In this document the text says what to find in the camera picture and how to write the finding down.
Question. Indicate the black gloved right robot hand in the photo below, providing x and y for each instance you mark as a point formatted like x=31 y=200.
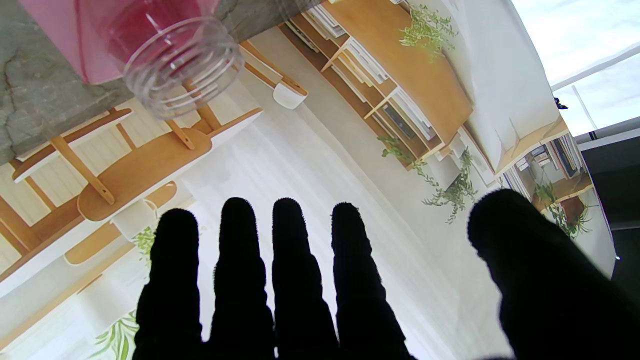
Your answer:
x=300 y=300

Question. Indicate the square pink jar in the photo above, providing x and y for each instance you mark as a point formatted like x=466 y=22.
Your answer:
x=150 y=30

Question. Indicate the trailing ivy plant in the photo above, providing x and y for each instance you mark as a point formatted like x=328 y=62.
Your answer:
x=400 y=152

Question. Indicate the large plant white pot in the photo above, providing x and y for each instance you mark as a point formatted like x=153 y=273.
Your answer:
x=452 y=195

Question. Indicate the spiky leaf potted plant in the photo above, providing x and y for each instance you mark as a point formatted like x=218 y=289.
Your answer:
x=117 y=337

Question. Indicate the small potted herb plant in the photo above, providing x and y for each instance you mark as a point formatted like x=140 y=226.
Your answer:
x=132 y=217

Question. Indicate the wooden dining table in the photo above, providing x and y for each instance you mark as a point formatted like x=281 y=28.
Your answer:
x=145 y=170

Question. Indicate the wooden chair white seat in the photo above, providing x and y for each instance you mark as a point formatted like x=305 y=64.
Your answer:
x=290 y=95

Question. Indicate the wooden bookshelf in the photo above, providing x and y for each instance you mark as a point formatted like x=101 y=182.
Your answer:
x=420 y=80

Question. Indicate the trailing plant brown pot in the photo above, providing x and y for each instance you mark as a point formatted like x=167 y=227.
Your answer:
x=570 y=210

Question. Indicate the slanted wooden chair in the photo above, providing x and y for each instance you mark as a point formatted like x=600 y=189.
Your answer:
x=45 y=157

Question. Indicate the leafy floor plant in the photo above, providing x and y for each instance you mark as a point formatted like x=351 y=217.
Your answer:
x=425 y=30

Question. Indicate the wooden wall shelf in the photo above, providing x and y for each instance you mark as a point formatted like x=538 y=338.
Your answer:
x=530 y=142

